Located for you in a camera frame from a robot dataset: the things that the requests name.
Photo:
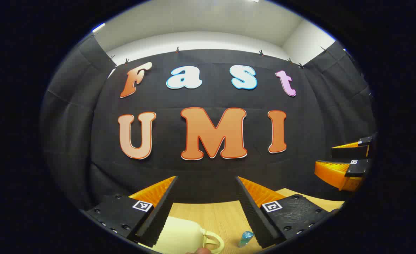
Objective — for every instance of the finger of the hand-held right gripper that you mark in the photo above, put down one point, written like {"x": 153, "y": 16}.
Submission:
{"x": 349, "y": 151}
{"x": 335, "y": 171}

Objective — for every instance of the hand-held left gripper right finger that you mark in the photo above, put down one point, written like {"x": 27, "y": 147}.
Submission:
{"x": 252, "y": 215}

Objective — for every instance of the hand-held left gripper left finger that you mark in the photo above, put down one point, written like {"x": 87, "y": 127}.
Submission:
{"x": 162, "y": 215}

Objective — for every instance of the small blue bottle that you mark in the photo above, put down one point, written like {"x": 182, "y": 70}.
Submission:
{"x": 245, "y": 239}

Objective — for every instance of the pale yellow suitcase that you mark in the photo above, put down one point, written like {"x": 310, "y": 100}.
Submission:
{"x": 179, "y": 236}

